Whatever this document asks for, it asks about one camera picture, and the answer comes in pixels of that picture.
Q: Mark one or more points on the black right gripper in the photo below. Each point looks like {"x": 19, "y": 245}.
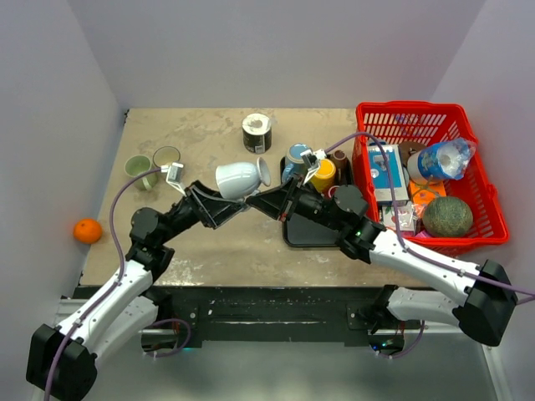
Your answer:
{"x": 272, "y": 203}

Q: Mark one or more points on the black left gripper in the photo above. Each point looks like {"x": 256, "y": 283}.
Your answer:
{"x": 210, "y": 206}

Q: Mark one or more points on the blue butterfly mug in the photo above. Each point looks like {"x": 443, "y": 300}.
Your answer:
{"x": 293, "y": 162}

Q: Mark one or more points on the light blue footed mug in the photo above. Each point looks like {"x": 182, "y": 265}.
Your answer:
{"x": 239, "y": 180}

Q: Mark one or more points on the cream enamel mug black rim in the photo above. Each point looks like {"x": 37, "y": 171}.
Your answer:
{"x": 166, "y": 155}

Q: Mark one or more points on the green mug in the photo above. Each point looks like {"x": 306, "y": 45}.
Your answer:
{"x": 141, "y": 168}

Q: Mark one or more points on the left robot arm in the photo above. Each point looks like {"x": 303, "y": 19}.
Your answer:
{"x": 63, "y": 360}

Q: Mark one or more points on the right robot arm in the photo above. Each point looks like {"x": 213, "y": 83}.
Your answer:
{"x": 475, "y": 298}

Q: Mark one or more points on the yellow mug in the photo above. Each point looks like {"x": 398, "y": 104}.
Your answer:
{"x": 324, "y": 178}

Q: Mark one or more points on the red mug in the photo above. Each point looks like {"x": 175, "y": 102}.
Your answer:
{"x": 331, "y": 191}

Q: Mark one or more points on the brown mug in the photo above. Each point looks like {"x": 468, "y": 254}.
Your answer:
{"x": 342, "y": 165}

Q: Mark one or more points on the black tray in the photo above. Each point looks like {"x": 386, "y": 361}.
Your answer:
{"x": 300, "y": 232}

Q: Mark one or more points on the black can with white lid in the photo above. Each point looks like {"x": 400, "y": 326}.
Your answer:
{"x": 257, "y": 133}

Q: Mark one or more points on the razor package box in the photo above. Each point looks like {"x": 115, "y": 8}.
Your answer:
{"x": 388, "y": 176}

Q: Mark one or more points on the orange fruit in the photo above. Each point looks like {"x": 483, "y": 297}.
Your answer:
{"x": 87, "y": 231}

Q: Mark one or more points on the small snack packet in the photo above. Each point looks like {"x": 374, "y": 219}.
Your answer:
{"x": 406, "y": 218}

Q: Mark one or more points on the brown tape roll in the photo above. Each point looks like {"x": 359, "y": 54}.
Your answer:
{"x": 408, "y": 148}

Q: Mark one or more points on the orange packet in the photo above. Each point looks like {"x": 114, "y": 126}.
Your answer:
{"x": 423, "y": 194}

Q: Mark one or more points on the red plastic basket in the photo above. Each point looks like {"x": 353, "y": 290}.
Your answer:
{"x": 427, "y": 123}

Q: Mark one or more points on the green melon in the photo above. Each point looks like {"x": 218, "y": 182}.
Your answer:
{"x": 447, "y": 216}

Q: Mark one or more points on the toilet paper roll pack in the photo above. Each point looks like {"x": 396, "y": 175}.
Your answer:
{"x": 442, "y": 161}

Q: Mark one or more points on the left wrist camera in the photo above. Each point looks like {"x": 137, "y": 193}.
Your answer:
{"x": 173, "y": 173}

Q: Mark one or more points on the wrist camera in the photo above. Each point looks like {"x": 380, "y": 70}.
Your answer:
{"x": 173, "y": 173}
{"x": 312, "y": 162}

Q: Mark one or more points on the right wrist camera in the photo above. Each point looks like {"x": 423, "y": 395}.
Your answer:
{"x": 312, "y": 162}

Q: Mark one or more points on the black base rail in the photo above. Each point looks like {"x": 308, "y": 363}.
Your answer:
{"x": 278, "y": 314}

